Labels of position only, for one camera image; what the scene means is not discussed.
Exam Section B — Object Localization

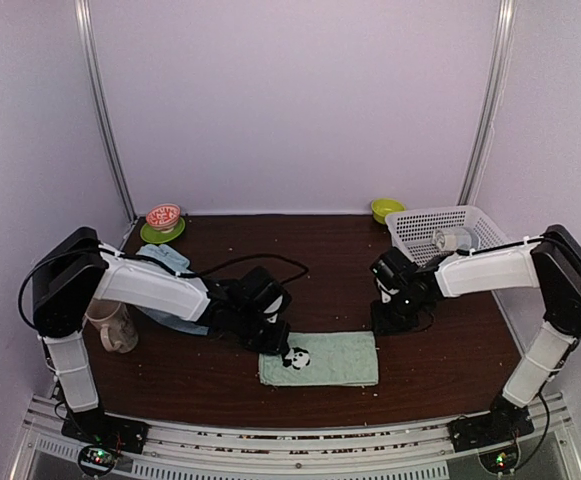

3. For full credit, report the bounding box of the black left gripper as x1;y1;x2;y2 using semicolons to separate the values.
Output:
232;306;291;356

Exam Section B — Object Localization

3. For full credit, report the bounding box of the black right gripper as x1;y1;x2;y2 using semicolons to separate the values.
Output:
369;290;426;335

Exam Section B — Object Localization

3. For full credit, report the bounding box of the mint green panda towel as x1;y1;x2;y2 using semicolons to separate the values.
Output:
259;331;379;387

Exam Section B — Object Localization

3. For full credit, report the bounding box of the white perforated plastic basket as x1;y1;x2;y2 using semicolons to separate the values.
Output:
386;206;510;266

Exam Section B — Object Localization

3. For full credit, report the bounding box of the light blue towel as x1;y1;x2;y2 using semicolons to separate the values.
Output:
137;244;209;336

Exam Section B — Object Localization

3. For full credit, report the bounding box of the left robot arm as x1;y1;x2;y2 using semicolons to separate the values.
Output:
22;227;291;444

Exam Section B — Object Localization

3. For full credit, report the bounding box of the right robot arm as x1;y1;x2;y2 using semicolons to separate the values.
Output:
370;224;581;442

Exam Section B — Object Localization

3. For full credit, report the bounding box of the rolled towel in basket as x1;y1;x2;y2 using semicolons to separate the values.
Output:
431;227;480;252

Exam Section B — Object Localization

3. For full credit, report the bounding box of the lime green bowl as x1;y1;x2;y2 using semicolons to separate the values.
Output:
371;198;406;225

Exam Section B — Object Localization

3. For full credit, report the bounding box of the beige printed mug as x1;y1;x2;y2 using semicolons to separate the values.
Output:
85;299;139;354

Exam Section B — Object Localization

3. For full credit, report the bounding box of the green saucer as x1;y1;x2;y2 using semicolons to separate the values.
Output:
140;217;186;245

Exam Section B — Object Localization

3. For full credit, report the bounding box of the red patterned small bowl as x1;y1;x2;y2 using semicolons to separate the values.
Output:
146;203;181;232

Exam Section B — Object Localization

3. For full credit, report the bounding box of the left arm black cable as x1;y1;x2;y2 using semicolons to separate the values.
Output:
17;239;310;331

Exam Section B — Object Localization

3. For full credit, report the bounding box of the right aluminium corner post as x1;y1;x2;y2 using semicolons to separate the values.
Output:
457;0;517;205

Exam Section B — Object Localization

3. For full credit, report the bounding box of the aluminium corner post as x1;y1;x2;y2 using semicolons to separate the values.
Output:
457;0;517;205
74;0;138;223

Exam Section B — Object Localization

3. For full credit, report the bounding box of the front aluminium rail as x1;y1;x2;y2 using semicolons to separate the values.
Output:
19;392;581;480

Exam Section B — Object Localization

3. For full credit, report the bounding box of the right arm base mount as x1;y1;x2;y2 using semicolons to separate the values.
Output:
448;394;535;476

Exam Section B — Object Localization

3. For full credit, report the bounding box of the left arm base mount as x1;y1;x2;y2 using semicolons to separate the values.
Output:
58;387;149;479

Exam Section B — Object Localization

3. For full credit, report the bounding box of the left aluminium corner post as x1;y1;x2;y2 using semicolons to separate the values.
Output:
74;0;138;223

